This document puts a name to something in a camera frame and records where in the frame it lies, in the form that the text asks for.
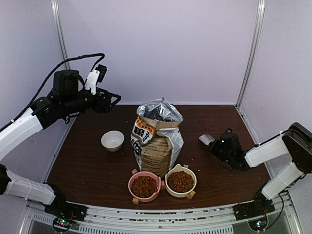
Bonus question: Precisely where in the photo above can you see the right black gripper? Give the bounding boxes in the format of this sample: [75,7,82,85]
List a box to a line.
[209,139,233,165]

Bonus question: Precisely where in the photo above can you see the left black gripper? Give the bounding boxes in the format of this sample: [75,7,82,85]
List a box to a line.
[61,86,121,115]

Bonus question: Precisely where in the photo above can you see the silver metal scoop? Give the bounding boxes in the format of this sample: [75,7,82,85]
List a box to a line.
[199,134,215,146]

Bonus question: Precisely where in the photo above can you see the brown pet food bag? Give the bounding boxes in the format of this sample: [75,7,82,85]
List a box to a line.
[130,98,184,177]

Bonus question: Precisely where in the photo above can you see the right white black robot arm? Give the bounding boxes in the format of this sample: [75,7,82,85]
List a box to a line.
[199,122,312,215]

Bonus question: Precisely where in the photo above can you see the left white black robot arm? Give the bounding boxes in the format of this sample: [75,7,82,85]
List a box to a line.
[0,65,121,216]

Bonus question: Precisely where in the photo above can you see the cream cat-ear pet bowl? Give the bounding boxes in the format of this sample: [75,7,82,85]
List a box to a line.
[165,164,197,198]

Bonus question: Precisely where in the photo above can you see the pink pet bowl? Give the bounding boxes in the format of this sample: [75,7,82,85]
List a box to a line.
[128,171,161,202]

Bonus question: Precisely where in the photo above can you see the white ceramic bowl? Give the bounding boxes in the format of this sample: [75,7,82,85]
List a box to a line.
[101,130,125,152]

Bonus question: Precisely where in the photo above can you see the brown kibble in cream bowl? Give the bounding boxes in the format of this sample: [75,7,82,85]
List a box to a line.
[167,171,195,193]

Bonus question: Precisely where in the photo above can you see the brown kibble in pink bowl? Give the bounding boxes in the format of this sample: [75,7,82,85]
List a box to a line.
[131,176,158,198]

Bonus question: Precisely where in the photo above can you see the right circuit board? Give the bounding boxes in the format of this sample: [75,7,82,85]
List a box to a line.
[248,219,268,232]

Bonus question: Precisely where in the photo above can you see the circuit board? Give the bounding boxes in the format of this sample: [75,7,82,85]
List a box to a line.
[248,219,268,232]
[52,217,72,233]

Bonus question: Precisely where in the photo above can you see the wooden bowl stand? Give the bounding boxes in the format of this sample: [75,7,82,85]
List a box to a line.
[133,165,195,204]

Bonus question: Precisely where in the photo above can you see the left circuit board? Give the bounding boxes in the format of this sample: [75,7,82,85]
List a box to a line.
[52,217,72,233]

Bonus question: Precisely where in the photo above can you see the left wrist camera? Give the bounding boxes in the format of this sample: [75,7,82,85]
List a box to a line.
[84,64,107,95]

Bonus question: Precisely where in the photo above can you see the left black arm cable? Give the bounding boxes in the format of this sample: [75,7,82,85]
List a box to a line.
[0,53,105,130]

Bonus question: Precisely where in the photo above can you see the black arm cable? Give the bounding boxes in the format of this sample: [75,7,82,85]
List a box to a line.
[0,53,105,130]
[273,190,285,227]

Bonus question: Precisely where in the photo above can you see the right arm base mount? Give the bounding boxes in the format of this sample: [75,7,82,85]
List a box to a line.
[233,191,275,220]

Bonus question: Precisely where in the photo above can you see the front aluminium rail frame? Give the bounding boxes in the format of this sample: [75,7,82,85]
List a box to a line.
[24,191,297,234]

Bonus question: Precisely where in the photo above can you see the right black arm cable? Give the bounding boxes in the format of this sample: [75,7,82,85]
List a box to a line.
[273,190,285,227]

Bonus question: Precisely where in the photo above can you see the left aluminium corner post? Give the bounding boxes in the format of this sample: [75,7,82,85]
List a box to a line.
[51,0,68,60]

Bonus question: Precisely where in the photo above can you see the aluminium corner post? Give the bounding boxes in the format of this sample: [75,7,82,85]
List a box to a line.
[235,0,266,109]
[51,0,68,60]

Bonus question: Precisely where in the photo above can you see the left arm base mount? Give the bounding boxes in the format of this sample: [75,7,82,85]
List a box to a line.
[44,184,87,223]

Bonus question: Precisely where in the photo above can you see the right aluminium corner post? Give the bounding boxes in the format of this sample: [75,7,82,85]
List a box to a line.
[235,0,266,109]

